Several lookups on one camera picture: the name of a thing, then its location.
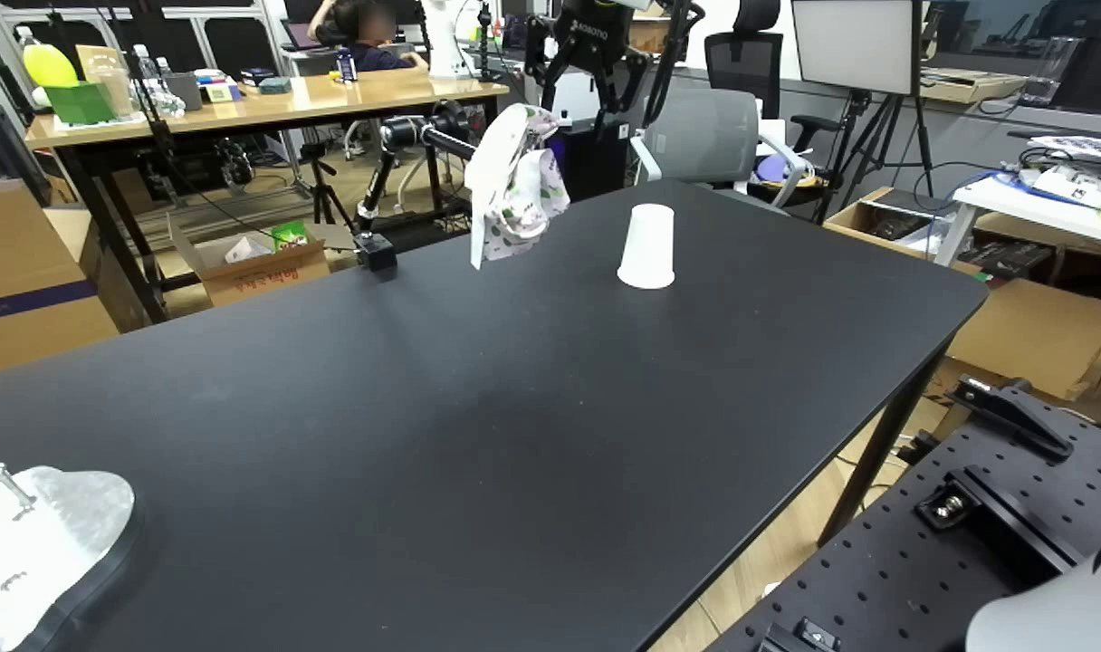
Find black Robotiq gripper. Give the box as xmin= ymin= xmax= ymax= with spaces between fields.
xmin=534 ymin=0 xmax=641 ymax=123

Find white cloth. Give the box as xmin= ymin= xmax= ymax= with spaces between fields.
xmin=462 ymin=102 xmax=575 ymax=273

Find grey office chair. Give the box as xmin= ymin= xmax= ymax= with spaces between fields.
xmin=629 ymin=78 xmax=766 ymax=194

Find white paper cup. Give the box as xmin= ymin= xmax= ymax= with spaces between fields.
xmin=614 ymin=199 xmax=682 ymax=293

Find seated person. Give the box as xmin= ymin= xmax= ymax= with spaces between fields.
xmin=308 ymin=0 xmax=429 ymax=72

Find black office chair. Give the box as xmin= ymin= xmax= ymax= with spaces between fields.
xmin=703 ymin=0 xmax=785 ymax=123

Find small black tripod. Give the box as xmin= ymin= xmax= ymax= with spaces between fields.
xmin=296 ymin=142 xmax=364 ymax=239

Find long wooden desk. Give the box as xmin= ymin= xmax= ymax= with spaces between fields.
xmin=23 ymin=66 xmax=511 ymax=331

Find white screen panel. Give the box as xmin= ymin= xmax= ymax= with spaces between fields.
xmin=789 ymin=0 xmax=925 ymax=102

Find black screen stand legs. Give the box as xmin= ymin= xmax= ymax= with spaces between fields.
xmin=818 ymin=90 xmax=943 ymax=229

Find small open cardboard box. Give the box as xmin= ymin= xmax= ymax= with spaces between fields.
xmin=191 ymin=221 xmax=334 ymax=308

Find open cardboard tray box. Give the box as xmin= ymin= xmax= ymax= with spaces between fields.
xmin=818 ymin=185 xmax=979 ymax=269

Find green box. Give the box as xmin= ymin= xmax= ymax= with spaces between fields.
xmin=44 ymin=78 xmax=119 ymax=128

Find white side table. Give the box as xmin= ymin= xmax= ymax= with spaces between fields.
xmin=948 ymin=131 xmax=1101 ymax=263

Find yellow-green bag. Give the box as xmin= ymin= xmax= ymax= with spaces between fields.
xmin=17 ymin=36 xmax=84 ymax=94

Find flat cardboard box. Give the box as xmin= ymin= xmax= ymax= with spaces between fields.
xmin=944 ymin=274 xmax=1101 ymax=407

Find large cardboard box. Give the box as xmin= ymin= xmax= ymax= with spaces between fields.
xmin=0 ymin=179 xmax=125 ymax=379

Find black perforated breadboard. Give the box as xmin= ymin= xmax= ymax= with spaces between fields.
xmin=707 ymin=375 xmax=1101 ymax=652

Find small black mounting block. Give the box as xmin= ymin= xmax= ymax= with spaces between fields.
xmin=794 ymin=616 xmax=843 ymax=652

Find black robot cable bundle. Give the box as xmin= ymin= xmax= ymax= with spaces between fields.
xmin=628 ymin=0 xmax=710 ymax=148

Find black articulated camera stand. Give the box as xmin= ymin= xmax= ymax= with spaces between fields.
xmin=353 ymin=113 xmax=489 ymax=278

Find black clamp bracket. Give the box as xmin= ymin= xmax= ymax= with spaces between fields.
xmin=948 ymin=374 xmax=1080 ymax=465

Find black bracket with silver bolt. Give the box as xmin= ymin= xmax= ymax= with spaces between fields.
xmin=912 ymin=473 xmax=1080 ymax=576

